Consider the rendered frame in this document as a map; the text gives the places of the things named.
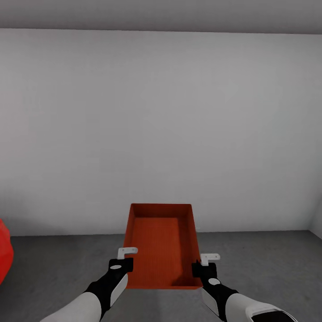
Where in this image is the storage box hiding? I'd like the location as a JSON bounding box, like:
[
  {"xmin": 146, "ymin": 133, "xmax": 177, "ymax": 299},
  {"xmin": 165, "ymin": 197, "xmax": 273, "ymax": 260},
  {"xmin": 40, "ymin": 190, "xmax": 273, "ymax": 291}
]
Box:
[{"xmin": 123, "ymin": 203, "xmax": 203, "ymax": 289}]

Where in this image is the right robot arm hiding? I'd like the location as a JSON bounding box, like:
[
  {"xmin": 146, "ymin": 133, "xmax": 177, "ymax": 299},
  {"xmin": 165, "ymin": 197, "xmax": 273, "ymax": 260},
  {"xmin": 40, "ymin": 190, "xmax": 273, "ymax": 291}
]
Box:
[{"xmin": 192, "ymin": 254, "xmax": 296, "ymax": 322}]

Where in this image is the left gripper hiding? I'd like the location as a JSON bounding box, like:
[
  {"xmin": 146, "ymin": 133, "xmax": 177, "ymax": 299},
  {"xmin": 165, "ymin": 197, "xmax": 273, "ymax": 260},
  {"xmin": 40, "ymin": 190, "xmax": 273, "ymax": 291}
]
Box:
[{"xmin": 109, "ymin": 258, "xmax": 133, "ymax": 272}]

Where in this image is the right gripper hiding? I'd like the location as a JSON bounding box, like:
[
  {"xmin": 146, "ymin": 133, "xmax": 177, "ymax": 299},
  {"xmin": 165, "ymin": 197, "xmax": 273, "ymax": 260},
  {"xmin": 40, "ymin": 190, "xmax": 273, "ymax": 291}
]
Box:
[{"xmin": 192, "ymin": 262, "xmax": 217, "ymax": 279}]

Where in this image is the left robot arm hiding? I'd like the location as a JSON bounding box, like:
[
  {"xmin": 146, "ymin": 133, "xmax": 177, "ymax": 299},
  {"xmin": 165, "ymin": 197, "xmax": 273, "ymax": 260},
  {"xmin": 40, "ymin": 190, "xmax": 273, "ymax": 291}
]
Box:
[{"xmin": 40, "ymin": 247, "xmax": 138, "ymax": 322}]

